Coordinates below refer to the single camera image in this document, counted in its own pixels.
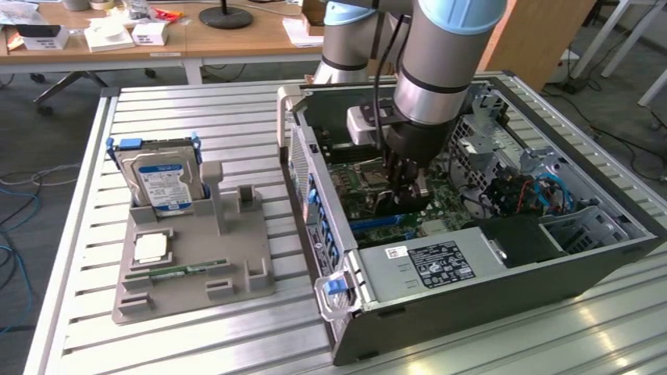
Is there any grey plastic parts rack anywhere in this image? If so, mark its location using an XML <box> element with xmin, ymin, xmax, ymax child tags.
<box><xmin>110</xmin><ymin>162</ymin><xmax>277</xmax><ymax>326</ymax></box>

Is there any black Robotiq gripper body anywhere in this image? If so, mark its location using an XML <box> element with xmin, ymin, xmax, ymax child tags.
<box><xmin>383</xmin><ymin>119</ymin><xmax>457</xmax><ymax>166</ymax></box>

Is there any wooden desk with white frame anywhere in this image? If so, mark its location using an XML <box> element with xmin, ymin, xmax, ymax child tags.
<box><xmin>0</xmin><ymin>0</ymin><xmax>473</xmax><ymax>85</ymax></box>

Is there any white box with round roll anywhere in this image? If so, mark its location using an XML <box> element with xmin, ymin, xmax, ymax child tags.
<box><xmin>82</xmin><ymin>20</ymin><xmax>136</xmax><ymax>53</ymax></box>

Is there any white box with black lid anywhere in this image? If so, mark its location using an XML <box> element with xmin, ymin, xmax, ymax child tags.
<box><xmin>14</xmin><ymin>23</ymin><xmax>70</xmax><ymax>52</ymax></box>

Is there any hard disk with blue caddy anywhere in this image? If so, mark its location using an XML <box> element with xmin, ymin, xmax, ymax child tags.
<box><xmin>105</xmin><ymin>131</ymin><xmax>209</xmax><ymax>218</ymax></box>

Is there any brown cardboard box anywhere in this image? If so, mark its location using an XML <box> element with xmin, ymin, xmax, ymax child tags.
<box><xmin>301</xmin><ymin>0</ymin><xmax>328</xmax><ymax>37</ymax></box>

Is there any red wire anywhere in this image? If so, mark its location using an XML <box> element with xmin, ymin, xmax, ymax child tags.
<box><xmin>513</xmin><ymin>177</ymin><xmax>539</xmax><ymax>215</ymax></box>

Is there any green RAM stick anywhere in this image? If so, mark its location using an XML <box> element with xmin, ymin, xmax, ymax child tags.
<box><xmin>122</xmin><ymin>257</ymin><xmax>231</xmax><ymax>281</ymax></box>

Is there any CPU socket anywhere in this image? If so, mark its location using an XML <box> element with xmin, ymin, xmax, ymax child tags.
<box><xmin>352</xmin><ymin>160</ymin><xmax>389</xmax><ymax>193</ymax></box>

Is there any black office chair base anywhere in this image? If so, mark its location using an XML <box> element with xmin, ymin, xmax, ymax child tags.
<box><xmin>30</xmin><ymin>70</ymin><xmax>158</xmax><ymax>115</ymax></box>

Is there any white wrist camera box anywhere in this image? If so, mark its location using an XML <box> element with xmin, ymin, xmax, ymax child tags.
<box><xmin>345</xmin><ymin>105</ymin><xmax>397</xmax><ymax>147</ymax></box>

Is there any white table frame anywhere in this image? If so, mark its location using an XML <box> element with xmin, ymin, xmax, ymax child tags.
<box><xmin>569</xmin><ymin>0</ymin><xmax>667</xmax><ymax>107</ymax></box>

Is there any silver CPU chip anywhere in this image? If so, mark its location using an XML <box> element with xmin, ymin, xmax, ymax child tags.
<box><xmin>132</xmin><ymin>233</ymin><xmax>172</xmax><ymax>263</ymax></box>

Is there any grey power supply unit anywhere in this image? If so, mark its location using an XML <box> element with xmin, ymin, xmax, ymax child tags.
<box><xmin>356</xmin><ymin>227</ymin><xmax>507</xmax><ymax>304</ymax></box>

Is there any white paper stack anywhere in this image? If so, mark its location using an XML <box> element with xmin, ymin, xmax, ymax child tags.
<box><xmin>283</xmin><ymin>17</ymin><xmax>325</xmax><ymax>48</ymax></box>

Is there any perforated silver drive cage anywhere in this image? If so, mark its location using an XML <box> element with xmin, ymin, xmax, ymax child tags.
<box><xmin>445</xmin><ymin>113</ymin><xmax>527</xmax><ymax>188</ymax></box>

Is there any blue SATA wire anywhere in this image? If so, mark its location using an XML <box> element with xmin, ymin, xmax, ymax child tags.
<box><xmin>533</xmin><ymin>173</ymin><xmax>579</xmax><ymax>215</ymax></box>

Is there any small white labelled box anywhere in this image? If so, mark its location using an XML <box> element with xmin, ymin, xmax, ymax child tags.
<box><xmin>130</xmin><ymin>22</ymin><xmax>169</xmax><ymax>48</ymax></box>

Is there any blue floor cable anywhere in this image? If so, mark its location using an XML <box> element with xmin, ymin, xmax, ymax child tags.
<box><xmin>0</xmin><ymin>187</ymin><xmax>41</xmax><ymax>334</ymax></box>

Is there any wooden cabinet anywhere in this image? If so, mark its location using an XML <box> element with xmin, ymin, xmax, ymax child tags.
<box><xmin>471</xmin><ymin>0</ymin><xmax>597</xmax><ymax>91</ymax></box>

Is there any black plastic air shroud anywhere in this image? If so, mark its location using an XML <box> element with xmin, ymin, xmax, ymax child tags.
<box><xmin>473</xmin><ymin>216</ymin><xmax>569</xmax><ymax>270</ymax></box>

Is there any green motherboard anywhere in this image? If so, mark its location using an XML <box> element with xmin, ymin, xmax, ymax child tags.
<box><xmin>325</xmin><ymin>134</ymin><xmax>473</xmax><ymax>242</ymax></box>

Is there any silver disk bay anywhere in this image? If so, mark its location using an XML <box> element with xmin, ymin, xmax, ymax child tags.
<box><xmin>537</xmin><ymin>205</ymin><xmax>631</xmax><ymax>255</ymax></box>

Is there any dark grey open PC case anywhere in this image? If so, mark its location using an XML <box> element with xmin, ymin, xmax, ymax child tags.
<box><xmin>275</xmin><ymin>70</ymin><xmax>659</xmax><ymax>367</ymax></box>

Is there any black low-profile graphics card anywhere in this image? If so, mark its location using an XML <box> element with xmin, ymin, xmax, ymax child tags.
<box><xmin>364</xmin><ymin>189</ymin><xmax>435</xmax><ymax>216</ymax></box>

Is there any blue expansion slot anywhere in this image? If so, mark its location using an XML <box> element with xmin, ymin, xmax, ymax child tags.
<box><xmin>349</xmin><ymin>213</ymin><xmax>407</xmax><ymax>232</ymax></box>

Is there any black camera cable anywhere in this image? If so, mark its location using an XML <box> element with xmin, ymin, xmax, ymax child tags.
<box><xmin>371</xmin><ymin>15</ymin><xmax>408</xmax><ymax>150</ymax></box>

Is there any black round lamp base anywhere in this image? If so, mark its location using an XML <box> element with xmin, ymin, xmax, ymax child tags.
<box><xmin>197</xmin><ymin>0</ymin><xmax>255</xmax><ymax>30</ymax></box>

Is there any white floor cable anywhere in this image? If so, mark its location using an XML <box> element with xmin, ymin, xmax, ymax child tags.
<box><xmin>0</xmin><ymin>162</ymin><xmax>80</xmax><ymax>187</ymax></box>

